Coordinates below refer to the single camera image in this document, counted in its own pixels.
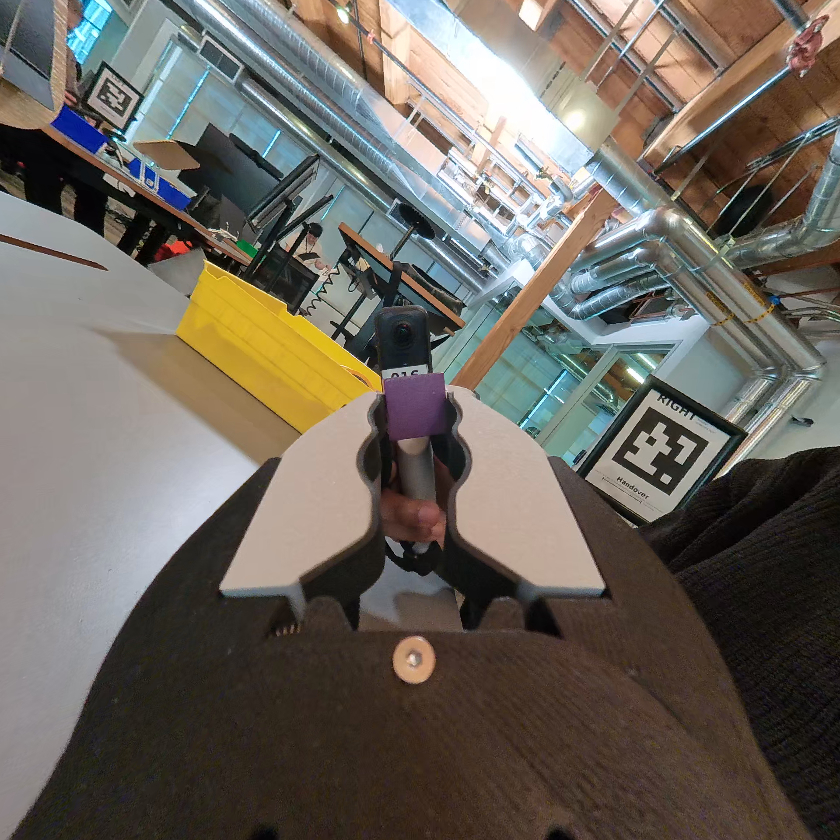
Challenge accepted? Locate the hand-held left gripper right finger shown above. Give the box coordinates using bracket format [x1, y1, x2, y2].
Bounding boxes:
[443, 387, 608, 619]

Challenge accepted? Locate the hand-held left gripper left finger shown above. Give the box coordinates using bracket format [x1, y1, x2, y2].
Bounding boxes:
[220, 392, 387, 619]

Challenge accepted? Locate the purple toy block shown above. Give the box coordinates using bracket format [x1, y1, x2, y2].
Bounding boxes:
[383, 373, 448, 440]

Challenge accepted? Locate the person's right forearm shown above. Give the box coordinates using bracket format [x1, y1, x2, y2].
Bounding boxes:
[640, 446, 840, 578]

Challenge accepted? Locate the person's right hand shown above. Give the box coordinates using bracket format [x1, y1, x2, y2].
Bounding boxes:
[381, 459, 455, 544]

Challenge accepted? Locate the tilted wooden desk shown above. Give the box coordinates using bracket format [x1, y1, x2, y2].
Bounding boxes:
[338, 222, 467, 333]

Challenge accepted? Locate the black disc lamp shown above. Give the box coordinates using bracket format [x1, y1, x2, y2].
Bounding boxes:
[392, 202, 438, 264]

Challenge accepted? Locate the black mesh chair back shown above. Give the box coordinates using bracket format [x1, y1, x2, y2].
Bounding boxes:
[252, 256, 320, 310]

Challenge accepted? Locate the wooden pillar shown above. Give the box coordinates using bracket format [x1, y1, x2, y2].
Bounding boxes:
[451, 187, 622, 390]

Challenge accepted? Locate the yellow storage bin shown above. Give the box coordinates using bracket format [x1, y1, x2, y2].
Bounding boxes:
[177, 260, 382, 434]

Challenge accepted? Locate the framed tag poster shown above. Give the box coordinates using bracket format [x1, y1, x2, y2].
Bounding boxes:
[577, 375, 749, 526]

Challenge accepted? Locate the black monitor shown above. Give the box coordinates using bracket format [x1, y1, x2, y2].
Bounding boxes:
[262, 193, 336, 251]
[248, 154, 322, 228]

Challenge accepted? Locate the grey board panel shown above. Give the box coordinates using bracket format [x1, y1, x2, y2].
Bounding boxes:
[150, 252, 206, 297]

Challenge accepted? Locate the black panel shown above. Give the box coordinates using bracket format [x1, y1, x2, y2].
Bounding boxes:
[197, 123, 284, 198]

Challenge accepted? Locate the long wooden desk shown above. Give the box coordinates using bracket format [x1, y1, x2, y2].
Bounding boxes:
[42, 125, 254, 267]

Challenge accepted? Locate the small blue bin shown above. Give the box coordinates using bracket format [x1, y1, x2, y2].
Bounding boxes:
[128, 157, 198, 211]
[51, 105, 110, 156]

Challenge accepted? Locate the small tag poster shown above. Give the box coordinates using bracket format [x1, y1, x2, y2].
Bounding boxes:
[84, 62, 146, 133]

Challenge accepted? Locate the reddish pipe fitting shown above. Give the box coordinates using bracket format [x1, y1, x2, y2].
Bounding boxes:
[786, 16, 831, 78]

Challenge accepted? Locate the coiled cable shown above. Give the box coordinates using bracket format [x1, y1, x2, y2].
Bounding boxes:
[308, 266, 343, 316]

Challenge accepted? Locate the silver ventilation duct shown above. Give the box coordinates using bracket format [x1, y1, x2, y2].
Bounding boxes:
[171, 0, 526, 283]
[558, 131, 840, 447]

